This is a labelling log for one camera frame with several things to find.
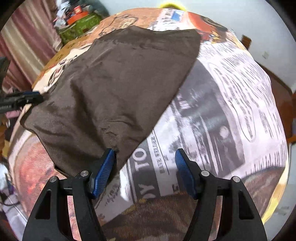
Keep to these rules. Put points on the white wall socket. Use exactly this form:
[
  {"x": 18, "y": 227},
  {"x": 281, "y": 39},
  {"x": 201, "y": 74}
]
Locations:
[{"x": 266, "y": 55}]

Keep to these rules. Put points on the person's left hand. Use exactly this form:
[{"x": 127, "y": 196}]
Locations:
[{"x": 12, "y": 114}]

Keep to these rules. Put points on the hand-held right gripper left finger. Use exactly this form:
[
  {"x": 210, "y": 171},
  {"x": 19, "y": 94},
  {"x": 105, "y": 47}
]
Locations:
[{"x": 104, "y": 171}]

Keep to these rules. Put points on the brown t-shirt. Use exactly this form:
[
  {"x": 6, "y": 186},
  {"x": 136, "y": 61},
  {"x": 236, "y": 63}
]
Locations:
[{"x": 111, "y": 92}]

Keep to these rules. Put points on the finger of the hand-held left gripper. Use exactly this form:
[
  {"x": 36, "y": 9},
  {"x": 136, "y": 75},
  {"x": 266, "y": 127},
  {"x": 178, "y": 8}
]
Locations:
[{"x": 32, "y": 94}]

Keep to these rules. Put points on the small red box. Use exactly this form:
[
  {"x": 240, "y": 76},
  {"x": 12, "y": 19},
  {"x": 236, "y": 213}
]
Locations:
[{"x": 77, "y": 9}]

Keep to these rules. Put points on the dark wooden bed post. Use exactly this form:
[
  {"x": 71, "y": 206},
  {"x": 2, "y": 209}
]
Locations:
[{"x": 246, "y": 42}]

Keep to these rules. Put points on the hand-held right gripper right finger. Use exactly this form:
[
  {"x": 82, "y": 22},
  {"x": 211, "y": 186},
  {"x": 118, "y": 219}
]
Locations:
[{"x": 185, "y": 173}]

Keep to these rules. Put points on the bed with newspaper-print sheet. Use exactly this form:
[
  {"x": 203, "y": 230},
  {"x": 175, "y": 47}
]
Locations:
[{"x": 231, "y": 104}]

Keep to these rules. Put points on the orange box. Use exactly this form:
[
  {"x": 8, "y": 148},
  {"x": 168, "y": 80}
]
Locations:
[{"x": 77, "y": 18}]

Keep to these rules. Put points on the striped pink curtain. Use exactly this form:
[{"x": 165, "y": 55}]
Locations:
[{"x": 25, "y": 39}]

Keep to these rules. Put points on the grey padded garment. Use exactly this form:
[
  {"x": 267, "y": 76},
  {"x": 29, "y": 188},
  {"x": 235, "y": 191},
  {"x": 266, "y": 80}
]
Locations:
[{"x": 100, "y": 5}]

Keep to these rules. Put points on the yellow foam tube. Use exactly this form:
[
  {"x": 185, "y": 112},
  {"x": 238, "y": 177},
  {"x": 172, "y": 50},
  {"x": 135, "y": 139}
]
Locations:
[{"x": 172, "y": 5}]

